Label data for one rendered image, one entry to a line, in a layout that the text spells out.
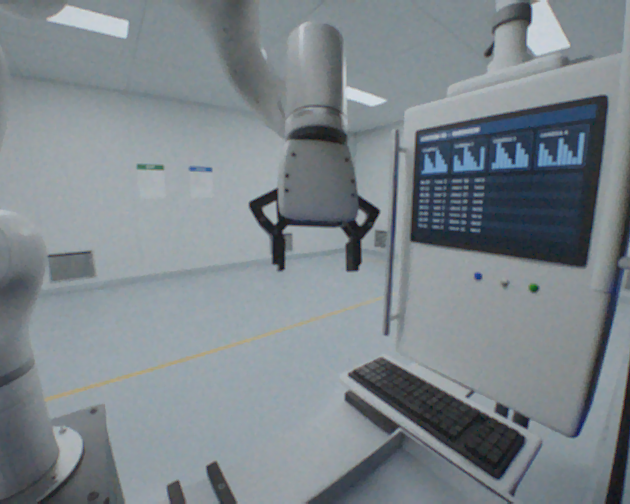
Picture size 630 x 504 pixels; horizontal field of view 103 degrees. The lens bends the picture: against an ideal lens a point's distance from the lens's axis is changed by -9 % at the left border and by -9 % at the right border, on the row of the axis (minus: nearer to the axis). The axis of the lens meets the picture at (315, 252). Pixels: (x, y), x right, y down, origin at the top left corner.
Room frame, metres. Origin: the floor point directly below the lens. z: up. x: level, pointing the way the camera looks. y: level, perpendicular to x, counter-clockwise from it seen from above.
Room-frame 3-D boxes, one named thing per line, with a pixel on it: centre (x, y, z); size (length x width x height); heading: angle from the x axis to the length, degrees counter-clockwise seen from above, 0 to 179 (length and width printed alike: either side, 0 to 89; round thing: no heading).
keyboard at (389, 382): (0.57, -0.26, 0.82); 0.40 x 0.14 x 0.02; 36
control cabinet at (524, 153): (0.69, -0.47, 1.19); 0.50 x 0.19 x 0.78; 36
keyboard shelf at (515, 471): (0.60, -0.31, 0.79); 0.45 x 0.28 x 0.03; 36
